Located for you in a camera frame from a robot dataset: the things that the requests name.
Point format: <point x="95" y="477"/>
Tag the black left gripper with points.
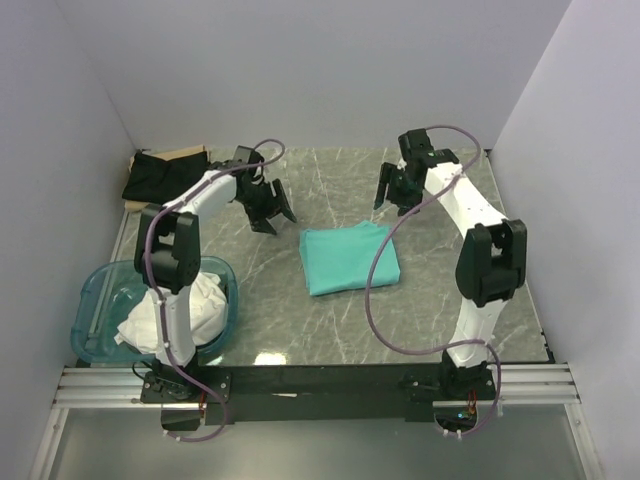
<point x="262" y="224"/>

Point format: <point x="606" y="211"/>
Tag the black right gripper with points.
<point x="404" y="204"/>

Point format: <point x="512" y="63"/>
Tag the turquoise t-shirt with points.
<point x="340" y="259"/>

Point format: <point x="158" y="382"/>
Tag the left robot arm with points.
<point x="168" y="254"/>

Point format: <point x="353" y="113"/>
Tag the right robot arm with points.
<point x="492" y="263"/>

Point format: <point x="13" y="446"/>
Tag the white t-shirt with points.
<point x="208" y="316"/>

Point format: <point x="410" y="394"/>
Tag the black mounting beam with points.
<point x="287" y="393"/>

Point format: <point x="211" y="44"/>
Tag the clear blue plastic bin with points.
<point x="109" y="295"/>

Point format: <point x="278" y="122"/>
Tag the aluminium rail frame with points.
<point x="528" y="384"/>

